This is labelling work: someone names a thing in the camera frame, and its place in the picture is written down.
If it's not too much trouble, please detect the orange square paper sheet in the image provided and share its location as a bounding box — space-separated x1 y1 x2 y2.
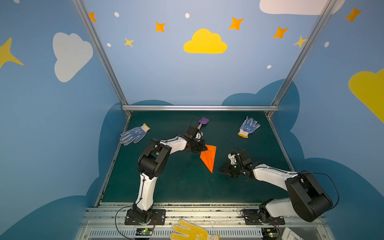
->
200 145 217 173

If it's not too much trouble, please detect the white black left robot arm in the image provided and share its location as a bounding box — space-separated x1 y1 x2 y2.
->
129 126 208 224

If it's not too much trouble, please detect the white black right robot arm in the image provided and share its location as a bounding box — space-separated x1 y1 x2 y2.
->
220 150 340 224

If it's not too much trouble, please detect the purple pink toy spatula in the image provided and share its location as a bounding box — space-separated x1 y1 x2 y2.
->
198 117 209 130

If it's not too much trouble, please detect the blue dotted glove right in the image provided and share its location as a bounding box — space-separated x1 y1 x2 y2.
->
238 117 261 139

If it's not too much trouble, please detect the blue dotted glove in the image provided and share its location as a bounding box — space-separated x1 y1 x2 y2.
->
238 117 261 139
120 123 151 146

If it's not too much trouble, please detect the right green circuit board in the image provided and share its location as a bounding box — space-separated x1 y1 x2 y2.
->
262 228 280 240

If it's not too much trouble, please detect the green circuit board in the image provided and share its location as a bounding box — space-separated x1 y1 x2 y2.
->
135 228 154 237
262 228 280 240

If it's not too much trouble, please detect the blue dotted glove left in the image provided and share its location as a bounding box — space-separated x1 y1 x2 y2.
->
120 123 151 146

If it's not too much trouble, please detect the yellow dotted glove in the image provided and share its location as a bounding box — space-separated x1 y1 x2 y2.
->
170 219 221 240

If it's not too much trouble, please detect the white object bottom right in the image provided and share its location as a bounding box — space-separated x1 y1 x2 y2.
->
281 228 303 240

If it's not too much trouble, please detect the left green circuit board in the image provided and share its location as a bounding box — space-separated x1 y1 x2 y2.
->
135 228 154 237

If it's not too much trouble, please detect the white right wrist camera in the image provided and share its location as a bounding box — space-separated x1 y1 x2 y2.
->
228 153 238 165

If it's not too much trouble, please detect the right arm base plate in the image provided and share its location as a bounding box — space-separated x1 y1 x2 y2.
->
241 209 286 225

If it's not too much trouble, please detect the horizontal aluminium frame rail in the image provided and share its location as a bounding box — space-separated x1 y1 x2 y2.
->
122 105 279 112

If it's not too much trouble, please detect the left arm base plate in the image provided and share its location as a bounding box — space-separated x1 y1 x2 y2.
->
124 209 166 226

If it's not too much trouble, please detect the right aluminium frame post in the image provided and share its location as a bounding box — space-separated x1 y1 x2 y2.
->
266 0 345 119

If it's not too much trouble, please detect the aluminium frame post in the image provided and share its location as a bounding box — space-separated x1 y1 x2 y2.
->
72 0 128 107
266 0 345 119

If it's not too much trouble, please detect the aluminium front rail base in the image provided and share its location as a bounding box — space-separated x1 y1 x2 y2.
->
76 203 335 240

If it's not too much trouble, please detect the left aluminium frame post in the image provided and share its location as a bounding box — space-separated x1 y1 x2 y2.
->
72 0 128 107

